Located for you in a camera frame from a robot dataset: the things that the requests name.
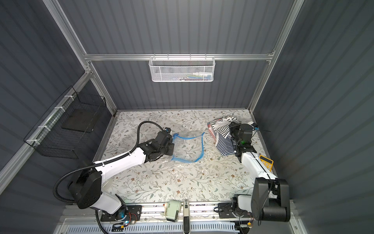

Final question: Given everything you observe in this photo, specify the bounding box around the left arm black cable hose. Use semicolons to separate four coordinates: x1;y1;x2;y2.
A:
52;121;166;204

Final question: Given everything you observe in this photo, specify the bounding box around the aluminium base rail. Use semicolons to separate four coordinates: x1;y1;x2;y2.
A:
58;200;299;234

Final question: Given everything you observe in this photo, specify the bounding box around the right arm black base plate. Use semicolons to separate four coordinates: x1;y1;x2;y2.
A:
214;202;253;219

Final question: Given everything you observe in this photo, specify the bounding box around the white wire wall basket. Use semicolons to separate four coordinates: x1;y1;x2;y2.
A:
149;57;216;82

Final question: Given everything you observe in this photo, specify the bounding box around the navy striped garment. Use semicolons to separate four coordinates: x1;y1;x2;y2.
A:
215;132;235;156

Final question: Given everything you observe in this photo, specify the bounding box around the clear vacuum bag blue zipper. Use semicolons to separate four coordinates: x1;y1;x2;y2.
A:
136;121;205;163

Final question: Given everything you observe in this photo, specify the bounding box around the white glue bottle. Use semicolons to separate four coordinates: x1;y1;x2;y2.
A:
192;72;213;79

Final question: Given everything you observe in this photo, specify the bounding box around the yellow calculator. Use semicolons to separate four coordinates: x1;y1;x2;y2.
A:
259;155;274;171

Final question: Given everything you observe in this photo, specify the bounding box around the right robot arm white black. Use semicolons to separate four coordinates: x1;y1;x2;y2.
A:
228;122;291;222

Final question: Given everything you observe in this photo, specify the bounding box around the black handle on rail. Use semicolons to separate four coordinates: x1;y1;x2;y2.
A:
183;199;191;234

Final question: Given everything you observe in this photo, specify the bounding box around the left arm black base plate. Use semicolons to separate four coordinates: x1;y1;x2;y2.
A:
100;205;142;223

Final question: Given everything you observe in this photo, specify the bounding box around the pale green box on rail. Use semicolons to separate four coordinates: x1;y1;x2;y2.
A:
164;200;182;222

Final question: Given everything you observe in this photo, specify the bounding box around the black wire wall basket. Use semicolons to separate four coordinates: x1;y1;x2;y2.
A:
24;89;107;160

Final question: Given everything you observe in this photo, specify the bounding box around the black striped garment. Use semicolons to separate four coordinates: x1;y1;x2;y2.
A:
210;117;241;135

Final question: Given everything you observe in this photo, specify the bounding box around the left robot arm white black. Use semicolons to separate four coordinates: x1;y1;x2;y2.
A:
68;128;174;220

